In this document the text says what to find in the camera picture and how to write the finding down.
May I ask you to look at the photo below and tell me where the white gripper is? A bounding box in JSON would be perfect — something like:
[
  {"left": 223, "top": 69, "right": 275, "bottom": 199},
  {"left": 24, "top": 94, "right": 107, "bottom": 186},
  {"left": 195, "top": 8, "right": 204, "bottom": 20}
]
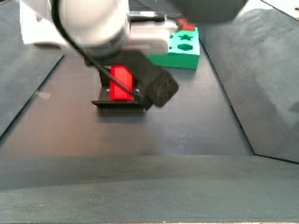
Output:
[{"left": 124, "top": 11, "right": 178, "bottom": 54}]

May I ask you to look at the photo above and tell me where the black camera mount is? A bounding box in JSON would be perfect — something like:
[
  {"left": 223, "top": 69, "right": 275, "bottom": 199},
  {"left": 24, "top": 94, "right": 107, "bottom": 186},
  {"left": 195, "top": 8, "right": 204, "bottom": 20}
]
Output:
[{"left": 84, "top": 51, "right": 179, "bottom": 107}]

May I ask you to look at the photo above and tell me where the salmon red rounded block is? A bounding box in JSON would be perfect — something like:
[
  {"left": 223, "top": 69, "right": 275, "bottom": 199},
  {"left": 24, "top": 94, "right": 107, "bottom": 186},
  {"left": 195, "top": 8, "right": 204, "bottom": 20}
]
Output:
[{"left": 178, "top": 18, "right": 195, "bottom": 32}]

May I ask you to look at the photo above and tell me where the black curved stand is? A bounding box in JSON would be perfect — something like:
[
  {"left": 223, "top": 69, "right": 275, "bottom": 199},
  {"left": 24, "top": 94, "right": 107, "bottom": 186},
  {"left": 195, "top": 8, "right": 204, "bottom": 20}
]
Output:
[{"left": 92, "top": 65, "right": 154, "bottom": 110}]

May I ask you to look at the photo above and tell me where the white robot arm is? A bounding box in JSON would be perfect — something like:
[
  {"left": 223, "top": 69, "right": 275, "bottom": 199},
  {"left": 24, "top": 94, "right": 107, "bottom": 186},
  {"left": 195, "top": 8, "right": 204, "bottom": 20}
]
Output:
[{"left": 20, "top": 0, "right": 248, "bottom": 58}]

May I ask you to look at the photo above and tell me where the green foam shape-sorter block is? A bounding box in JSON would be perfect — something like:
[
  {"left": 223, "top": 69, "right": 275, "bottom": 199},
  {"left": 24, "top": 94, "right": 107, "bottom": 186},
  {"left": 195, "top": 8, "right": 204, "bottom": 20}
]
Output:
[{"left": 147, "top": 28, "right": 202, "bottom": 70}]

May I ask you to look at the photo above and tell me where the black cable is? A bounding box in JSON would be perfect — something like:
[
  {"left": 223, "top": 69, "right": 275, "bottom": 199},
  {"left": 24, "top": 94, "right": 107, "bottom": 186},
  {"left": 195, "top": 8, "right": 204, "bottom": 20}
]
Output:
[{"left": 51, "top": 0, "right": 143, "bottom": 97}]

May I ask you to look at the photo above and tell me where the red hexagon prism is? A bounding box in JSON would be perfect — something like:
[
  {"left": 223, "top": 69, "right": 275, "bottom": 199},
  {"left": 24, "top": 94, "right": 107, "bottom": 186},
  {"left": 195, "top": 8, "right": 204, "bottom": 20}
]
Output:
[{"left": 110, "top": 65, "right": 134, "bottom": 102}]

